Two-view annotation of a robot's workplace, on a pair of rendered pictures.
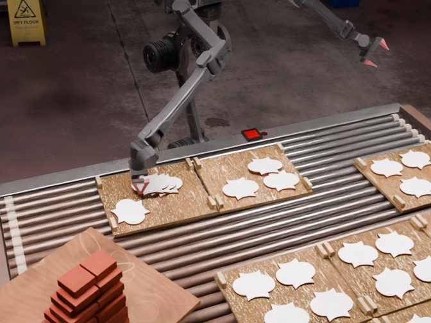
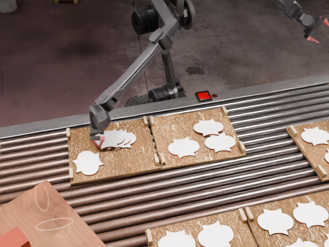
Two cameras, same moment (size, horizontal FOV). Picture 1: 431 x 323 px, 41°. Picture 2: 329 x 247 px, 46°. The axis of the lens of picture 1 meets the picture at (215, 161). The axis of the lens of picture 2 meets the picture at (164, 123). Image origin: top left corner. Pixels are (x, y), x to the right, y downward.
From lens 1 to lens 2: 61 cm
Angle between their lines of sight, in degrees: 10
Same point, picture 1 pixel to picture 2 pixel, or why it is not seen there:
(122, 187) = (87, 139)
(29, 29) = not seen: outside the picture
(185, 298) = not seen: outside the picture
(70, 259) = (22, 210)
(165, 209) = (117, 162)
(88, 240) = (40, 192)
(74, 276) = not seen: outside the picture
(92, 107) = (104, 53)
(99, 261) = (12, 240)
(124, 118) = (126, 63)
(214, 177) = (164, 135)
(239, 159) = (188, 119)
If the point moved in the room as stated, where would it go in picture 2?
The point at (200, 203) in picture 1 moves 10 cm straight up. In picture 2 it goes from (147, 159) to (146, 144)
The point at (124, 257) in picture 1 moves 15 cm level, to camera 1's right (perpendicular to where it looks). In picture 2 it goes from (66, 212) to (104, 218)
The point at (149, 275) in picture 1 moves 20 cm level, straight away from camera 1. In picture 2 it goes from (82, 232) to (90, 188)
